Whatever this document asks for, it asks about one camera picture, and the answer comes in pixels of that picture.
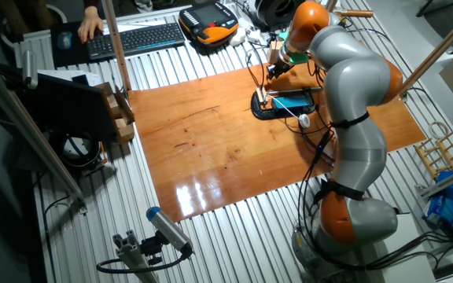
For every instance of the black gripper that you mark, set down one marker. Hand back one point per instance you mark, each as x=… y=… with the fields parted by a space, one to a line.
x=280 y=67

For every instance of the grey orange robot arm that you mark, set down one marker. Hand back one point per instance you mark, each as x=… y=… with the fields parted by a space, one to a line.
x=352 y=78

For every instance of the black oval docking station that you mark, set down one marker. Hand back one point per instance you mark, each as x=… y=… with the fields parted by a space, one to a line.
x=262 y=114

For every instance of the person right hand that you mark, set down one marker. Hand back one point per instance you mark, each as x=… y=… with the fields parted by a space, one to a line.
x=90 y=23

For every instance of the silver metal rod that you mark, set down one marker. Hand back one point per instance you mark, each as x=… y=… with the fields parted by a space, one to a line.
x=289 y=91

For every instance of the tall wooden block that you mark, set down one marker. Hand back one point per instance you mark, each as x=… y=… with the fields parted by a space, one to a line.
x=274 y=51

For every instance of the blue box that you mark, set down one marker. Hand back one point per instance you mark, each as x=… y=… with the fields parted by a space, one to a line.
x=293 y=101

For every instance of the white power adapter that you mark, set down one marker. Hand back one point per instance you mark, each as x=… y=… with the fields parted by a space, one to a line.
x=256 y=38

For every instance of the white rounded lump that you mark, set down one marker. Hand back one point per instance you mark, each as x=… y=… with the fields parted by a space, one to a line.
x=237 y=37

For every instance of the black round spool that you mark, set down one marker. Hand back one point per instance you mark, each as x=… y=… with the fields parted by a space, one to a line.
x=271 y=12

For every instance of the orange black teach pendant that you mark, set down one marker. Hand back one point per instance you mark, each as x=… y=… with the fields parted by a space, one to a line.
x=208 y=21

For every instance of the glossy wooden board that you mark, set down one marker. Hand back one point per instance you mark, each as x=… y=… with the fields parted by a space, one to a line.
x=211 y=149

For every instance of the white paper sheets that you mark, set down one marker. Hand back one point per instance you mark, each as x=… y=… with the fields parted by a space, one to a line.
x=148 y=24

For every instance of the black keyboard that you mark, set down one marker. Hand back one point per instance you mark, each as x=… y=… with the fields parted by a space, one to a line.
x=136 y=39

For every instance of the stacked wooden blocks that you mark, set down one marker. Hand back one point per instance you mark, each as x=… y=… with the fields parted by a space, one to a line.
x=122 y=118

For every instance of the wooden ladder rack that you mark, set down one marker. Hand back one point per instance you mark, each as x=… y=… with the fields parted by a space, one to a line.
x=440 y=155

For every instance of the black mouse pad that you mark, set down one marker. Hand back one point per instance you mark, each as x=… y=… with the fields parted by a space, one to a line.
x=73 y=57

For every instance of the black flat panel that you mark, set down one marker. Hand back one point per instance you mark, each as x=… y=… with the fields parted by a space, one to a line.
x=69 y=106

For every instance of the grey computer mouse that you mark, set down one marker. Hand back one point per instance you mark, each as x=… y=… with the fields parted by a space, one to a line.
x=64 y=40

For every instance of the short aluminium profile stand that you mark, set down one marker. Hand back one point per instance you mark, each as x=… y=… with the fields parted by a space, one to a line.
x=132 y=255

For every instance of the long aluminium profile bar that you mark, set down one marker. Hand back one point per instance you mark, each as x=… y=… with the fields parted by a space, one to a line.
x=26 y=129

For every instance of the brown frame post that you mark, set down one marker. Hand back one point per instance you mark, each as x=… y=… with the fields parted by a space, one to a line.
x=446 y=39
x=114 y=47

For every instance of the silver camera with blue cap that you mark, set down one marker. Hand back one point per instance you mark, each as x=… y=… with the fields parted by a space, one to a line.
x=169 y=230

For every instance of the white pedestal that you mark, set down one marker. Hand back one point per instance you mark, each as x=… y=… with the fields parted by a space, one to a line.
x=403 y=255

